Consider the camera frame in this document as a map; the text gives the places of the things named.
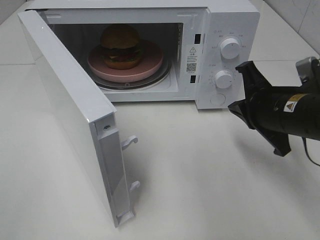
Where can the pink round plate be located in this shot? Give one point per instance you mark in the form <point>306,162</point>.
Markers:
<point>150,50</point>

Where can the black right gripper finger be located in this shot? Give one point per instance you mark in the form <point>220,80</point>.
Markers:
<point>253,80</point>
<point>276,137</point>

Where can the white microwave door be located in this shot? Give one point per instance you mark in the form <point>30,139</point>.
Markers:
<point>85,115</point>

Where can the round white door release button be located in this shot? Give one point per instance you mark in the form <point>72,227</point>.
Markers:
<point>218,99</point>

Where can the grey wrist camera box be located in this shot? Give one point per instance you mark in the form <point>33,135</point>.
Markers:
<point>304,69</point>

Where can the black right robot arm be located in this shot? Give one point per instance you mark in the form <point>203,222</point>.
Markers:
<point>307,108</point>

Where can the white warning label sticker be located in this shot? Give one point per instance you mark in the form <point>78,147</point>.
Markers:
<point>192,58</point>

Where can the burger with sesame-free bun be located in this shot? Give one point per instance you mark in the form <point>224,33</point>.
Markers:
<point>120,46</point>

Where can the glass microwave turntable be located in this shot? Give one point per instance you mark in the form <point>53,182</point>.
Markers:
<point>155,77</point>

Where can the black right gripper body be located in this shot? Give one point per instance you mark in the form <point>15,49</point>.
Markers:
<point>264,111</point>

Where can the white microwave oven body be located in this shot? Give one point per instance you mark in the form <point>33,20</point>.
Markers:
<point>170,24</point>

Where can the white microwave knob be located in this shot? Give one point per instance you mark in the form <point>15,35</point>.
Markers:
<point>223,79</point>
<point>230,48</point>

